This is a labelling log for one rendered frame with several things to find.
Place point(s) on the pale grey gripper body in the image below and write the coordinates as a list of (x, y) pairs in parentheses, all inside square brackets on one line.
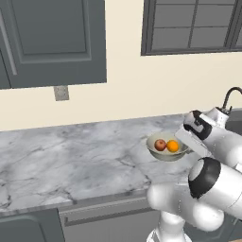
[(193, 142)]

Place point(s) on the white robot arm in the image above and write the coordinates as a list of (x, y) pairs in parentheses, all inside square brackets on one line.
[(217, 186)]

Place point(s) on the orange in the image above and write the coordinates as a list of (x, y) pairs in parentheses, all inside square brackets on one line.
[(172, 146)]

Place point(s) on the pale grey bowl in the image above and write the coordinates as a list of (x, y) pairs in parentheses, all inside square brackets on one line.
[(164, 156)]

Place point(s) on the red apple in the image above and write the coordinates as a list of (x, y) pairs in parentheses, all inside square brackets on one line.
[(160, 145)]

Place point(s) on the grey sink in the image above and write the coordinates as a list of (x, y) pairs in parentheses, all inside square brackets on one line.
[(235, 121)]

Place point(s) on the black curved tap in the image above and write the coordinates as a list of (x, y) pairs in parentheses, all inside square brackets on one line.
[(227, 95)]

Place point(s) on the dark grey framed window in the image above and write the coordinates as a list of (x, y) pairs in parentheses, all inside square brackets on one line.
[(192, 28)]

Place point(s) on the grey drawer front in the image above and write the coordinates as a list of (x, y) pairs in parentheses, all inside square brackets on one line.
[(107, 228)]

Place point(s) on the large grey cupboard door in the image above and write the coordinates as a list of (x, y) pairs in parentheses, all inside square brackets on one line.
[(56, 41)]

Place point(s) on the grey lower cupboard door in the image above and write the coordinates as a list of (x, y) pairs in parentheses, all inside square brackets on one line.
[(28, 227)]

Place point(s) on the narrow grey cupboard door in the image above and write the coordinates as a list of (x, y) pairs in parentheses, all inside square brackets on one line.
[(3, 74)]

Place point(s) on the grey wall socket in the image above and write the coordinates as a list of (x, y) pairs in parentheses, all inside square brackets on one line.
[(61, 93)]

